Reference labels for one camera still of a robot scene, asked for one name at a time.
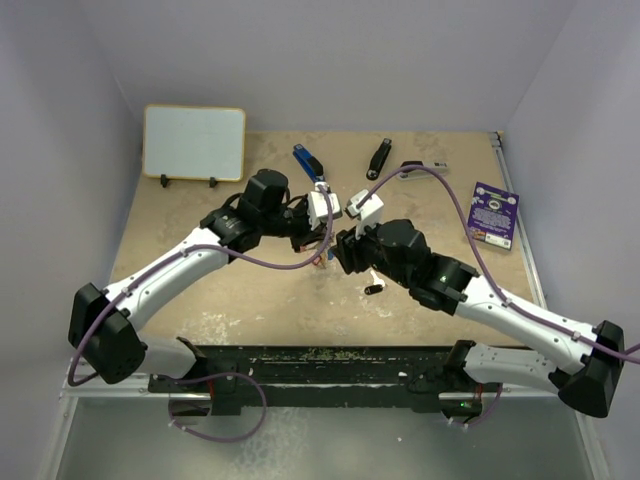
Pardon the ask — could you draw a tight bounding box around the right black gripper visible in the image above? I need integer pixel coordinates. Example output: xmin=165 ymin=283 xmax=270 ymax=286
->
xmin=329 ymin=214 xmax=413 ymax=289

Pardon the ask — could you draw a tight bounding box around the key with black tag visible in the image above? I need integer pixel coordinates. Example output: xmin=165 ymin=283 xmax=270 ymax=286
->
xmin=364 ymin=269 xmax=386 ymax=296

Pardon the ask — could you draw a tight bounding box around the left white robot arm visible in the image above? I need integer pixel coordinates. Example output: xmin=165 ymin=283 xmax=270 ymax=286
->
xmin=67 ymin=169 xmax=340 ymax=392

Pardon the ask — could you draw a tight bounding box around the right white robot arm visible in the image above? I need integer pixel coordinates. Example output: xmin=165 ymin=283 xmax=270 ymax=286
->
xmin=331 ymin=219 xmax=624 ymax=418

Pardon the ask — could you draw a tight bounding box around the blue stapler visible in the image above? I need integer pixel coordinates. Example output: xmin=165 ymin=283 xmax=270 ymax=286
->
xmin=292 ymin=144 xmax=325 ymax=183

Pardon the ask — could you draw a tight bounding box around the grey black stapler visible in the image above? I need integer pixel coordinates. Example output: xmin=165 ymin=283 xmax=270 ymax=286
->
xmin=397 ymin=160 xmax=449 ymax=181

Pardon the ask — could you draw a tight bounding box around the purple card package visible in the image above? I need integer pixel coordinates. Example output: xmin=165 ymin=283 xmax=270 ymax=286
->
xmin=467 ymin=182 xmax=520 ymax=251

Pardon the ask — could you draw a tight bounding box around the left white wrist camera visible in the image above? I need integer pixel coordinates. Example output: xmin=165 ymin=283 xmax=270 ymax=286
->
xmin=307 ymin=182 xmax=343 ymax=230

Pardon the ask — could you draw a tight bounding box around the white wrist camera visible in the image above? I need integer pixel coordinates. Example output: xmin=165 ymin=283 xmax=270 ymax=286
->
xmin=345 ymin=189 xmax=384 ymax=239
xmin=307 ymin=182 xmax=343 ymax=230

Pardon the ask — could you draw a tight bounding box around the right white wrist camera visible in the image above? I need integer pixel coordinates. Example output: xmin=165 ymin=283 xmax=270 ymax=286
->
xmin=345 ymin=189 xmax=384 ymax=239

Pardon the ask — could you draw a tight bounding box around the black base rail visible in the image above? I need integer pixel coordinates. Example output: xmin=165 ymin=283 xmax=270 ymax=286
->
xmin=149 ymin=341 xmax=499 ymax=418

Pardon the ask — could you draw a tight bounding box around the small whiteboard yellow frame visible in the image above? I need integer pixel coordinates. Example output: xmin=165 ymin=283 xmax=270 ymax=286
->
xmin=142 ymin=104 xmax=246 ymax=182

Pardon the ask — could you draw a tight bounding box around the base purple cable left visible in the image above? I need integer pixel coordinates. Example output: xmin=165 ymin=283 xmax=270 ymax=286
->
xmin=167 ymin=369 xmax=269 ymax=442

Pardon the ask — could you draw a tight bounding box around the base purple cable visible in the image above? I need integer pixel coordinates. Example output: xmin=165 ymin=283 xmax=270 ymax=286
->
xmin=167 ymin=369 xmax=269 ymax=442
xmin=447 ymin=384 xmax=504 ymax=430

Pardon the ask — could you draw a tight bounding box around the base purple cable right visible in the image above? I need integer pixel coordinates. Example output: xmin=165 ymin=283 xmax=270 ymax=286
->
xmin=447 ymin=384 xmax=504 ymax=430

